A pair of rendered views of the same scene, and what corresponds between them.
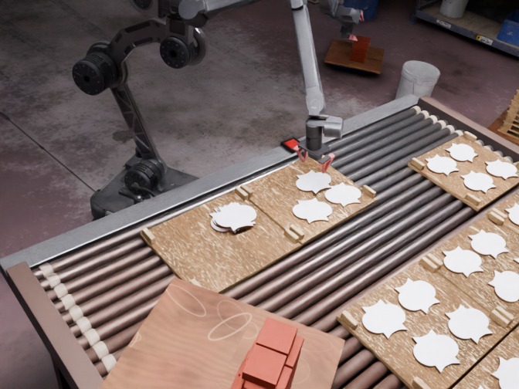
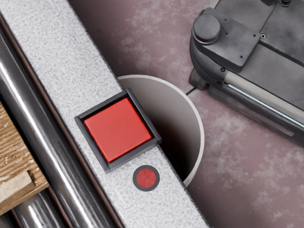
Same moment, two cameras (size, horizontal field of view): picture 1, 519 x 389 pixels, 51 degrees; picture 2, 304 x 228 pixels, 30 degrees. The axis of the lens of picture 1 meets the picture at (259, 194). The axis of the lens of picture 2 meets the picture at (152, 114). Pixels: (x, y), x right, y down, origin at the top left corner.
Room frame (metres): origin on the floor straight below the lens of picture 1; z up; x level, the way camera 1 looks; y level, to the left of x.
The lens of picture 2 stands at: (2.00, -0.31, 1.56)
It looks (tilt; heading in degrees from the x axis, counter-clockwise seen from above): 70 degrees down; 102
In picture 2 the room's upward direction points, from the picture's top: 2 degrees clockwise
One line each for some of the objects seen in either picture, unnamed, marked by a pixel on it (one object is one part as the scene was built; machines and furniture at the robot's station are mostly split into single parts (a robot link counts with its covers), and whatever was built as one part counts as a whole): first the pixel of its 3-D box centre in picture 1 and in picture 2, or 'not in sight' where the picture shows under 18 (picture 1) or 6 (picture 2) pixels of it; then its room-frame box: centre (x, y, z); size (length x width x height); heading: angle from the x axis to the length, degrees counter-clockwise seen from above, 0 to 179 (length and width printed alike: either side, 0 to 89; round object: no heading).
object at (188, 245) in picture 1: (221, 240); not in sight; (1.29, 0.11, 0.93); 0.41 x 0.35 x 0.02; 136
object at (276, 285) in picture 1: (355, 238); not in sight; (1.42, -0.36, 0.90); 1.95 x 0.05 x 0.05; 135
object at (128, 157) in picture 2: (293, 145); (117, 130); (1.92, -0.11, 0.92); 0.08 x 0.08 x 0.02; 45
